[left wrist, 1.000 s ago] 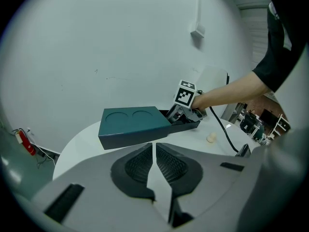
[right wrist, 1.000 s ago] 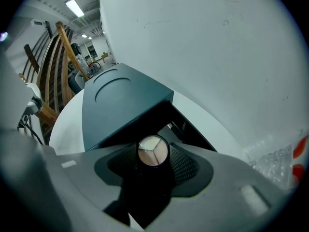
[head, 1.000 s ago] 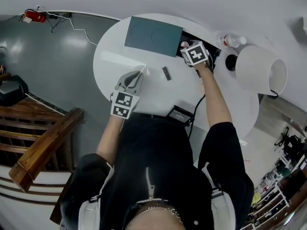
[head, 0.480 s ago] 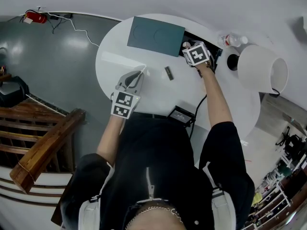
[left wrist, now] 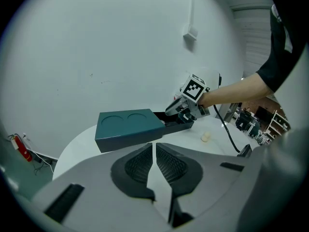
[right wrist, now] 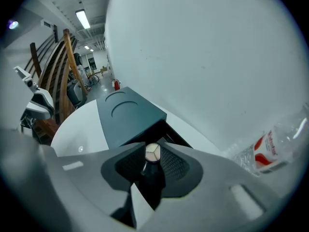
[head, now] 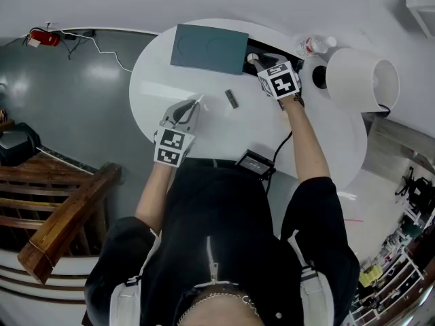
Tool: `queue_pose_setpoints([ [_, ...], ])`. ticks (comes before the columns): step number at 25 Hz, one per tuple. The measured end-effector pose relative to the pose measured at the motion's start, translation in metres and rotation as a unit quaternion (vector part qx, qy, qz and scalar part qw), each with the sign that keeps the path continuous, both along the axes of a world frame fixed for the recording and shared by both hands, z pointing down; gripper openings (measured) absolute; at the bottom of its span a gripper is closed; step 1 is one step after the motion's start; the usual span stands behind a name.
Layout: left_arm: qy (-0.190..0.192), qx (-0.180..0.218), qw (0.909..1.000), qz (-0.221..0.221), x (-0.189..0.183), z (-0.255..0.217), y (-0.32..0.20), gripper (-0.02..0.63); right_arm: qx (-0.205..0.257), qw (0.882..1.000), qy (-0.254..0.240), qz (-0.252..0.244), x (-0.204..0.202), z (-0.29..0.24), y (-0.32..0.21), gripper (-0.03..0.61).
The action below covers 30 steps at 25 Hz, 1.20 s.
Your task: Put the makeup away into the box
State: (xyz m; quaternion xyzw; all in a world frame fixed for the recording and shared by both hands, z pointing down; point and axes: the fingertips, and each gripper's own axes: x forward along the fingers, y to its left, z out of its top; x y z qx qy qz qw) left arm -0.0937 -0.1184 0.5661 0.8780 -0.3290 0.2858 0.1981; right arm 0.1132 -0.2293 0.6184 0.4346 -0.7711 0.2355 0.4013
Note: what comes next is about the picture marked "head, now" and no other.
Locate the black office chair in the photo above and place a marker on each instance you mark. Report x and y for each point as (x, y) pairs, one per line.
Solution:
(419, 185)

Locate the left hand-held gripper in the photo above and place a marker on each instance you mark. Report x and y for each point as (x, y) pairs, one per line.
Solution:
(171, 144)

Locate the person's left forearm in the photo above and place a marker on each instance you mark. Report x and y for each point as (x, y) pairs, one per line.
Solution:
(153, 195)

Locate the round silver compact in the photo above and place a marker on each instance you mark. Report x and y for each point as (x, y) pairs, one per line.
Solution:
(252, 58)

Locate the white curved table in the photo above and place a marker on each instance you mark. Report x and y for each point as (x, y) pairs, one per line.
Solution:
(238, 131)

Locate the black power adapter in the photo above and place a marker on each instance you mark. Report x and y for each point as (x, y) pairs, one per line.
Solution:
(69, 36)

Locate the teal box lid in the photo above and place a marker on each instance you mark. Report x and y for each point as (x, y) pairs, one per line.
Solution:
(207, 46)

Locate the yellow bag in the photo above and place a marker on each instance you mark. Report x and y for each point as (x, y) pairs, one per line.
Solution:
(370, 276)

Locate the grey wooden shelf unit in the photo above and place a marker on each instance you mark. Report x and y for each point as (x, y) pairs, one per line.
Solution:
(394, 141)

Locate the white table lamp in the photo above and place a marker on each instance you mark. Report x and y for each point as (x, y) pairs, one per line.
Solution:
(353, 78)

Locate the clear water bottle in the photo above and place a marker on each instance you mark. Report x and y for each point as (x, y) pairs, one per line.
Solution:
(312, 44)

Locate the black waist display device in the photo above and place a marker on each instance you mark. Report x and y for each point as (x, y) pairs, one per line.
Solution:
(255, 163)

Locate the brown wooden stair railing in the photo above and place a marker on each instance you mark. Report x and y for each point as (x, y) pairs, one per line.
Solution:
(68, 209)

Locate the red fire extinguisher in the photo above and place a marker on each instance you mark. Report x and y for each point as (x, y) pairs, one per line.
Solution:
(46, 37)

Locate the white air conditioner unit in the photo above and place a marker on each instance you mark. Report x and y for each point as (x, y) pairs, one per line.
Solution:
(423, 12)

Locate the white shelf rack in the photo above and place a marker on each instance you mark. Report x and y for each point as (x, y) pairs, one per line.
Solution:
(401, 284)

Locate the person's black jacket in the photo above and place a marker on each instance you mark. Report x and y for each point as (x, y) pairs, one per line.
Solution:
(221, 216)

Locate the black plastic bin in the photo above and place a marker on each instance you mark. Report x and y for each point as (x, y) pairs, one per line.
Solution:
(17, 143)

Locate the person's right forearm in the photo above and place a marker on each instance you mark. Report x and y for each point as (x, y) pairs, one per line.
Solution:
(306, 141)

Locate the small dark metal cylinder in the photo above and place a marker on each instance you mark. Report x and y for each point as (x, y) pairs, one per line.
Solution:
(232, 98)

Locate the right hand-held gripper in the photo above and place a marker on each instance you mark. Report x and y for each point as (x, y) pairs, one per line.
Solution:
(280, 80)

